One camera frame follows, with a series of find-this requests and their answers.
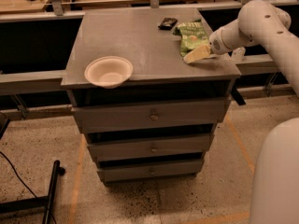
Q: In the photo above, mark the small black snack packet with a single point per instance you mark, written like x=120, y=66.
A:
x=167, y=24

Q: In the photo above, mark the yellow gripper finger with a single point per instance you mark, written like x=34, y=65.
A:
x=201, y=52

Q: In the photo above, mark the green jalapeno chip bag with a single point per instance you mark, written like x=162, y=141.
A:
x=193, y=34

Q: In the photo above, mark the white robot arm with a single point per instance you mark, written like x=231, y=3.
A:
x=258, y=22

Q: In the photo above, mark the top grey drawer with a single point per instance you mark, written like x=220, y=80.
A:
x=113, y=118

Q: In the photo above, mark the clear sanitizer bottle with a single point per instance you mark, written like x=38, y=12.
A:
x=238, y=54

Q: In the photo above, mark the grey drawer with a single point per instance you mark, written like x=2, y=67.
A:
x=171, y=168
x=153, y=147
x=113, y=118

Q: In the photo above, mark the bottom grey drawer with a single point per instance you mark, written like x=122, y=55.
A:
x=171, y=168

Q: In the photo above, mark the white paper bowl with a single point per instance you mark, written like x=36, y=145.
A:
x=108, y=72

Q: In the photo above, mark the middle grey drawer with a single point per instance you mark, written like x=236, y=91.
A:
x=153, y=147

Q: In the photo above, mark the grey drawer cabinet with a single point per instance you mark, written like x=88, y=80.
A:
x=150, y=92

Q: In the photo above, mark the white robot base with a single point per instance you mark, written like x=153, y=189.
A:
x=275, y=190

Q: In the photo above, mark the grey metal railing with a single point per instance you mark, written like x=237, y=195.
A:
x=31, y=81

